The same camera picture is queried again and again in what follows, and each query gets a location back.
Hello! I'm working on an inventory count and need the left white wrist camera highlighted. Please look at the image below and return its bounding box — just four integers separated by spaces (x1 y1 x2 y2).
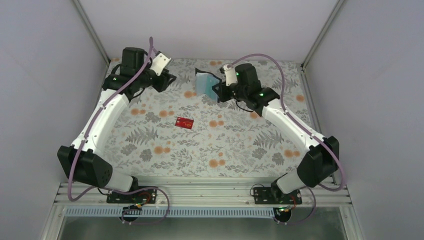
149 51 172 76

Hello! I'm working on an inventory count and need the red credit card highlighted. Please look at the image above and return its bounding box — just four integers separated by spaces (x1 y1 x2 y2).
175 116 194 130

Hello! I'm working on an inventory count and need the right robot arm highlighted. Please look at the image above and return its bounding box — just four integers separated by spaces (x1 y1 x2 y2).
212 63 339 204

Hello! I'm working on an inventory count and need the black leather card holder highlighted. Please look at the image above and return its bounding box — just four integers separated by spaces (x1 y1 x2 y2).
195 68 222 102

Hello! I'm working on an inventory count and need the aluminium mounting rail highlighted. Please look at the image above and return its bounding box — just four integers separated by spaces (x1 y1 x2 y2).
54 180 353 207

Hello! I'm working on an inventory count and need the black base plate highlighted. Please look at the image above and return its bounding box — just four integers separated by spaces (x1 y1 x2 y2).
251 186 303 205
106 188 157 205

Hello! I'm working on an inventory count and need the floral table mat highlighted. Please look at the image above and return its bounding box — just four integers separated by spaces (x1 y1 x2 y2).
104 59 304 178

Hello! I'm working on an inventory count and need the slotted cable duct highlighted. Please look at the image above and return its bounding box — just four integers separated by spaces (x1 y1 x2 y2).
63 206 274 219

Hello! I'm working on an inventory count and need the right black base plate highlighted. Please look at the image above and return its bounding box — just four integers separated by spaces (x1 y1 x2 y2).
251 186 303 205

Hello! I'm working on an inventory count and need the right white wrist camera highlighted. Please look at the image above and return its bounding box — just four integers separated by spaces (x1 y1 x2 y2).
220 64 238 87

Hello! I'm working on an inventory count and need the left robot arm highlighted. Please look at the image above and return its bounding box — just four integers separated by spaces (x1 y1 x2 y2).
57 47 176 203

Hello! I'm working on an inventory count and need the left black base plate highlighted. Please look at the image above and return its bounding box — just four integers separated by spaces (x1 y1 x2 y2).
106 188 157 205

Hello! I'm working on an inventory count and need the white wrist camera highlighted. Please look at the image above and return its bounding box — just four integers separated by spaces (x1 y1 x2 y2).
149 51 172 76
220 64 238 87

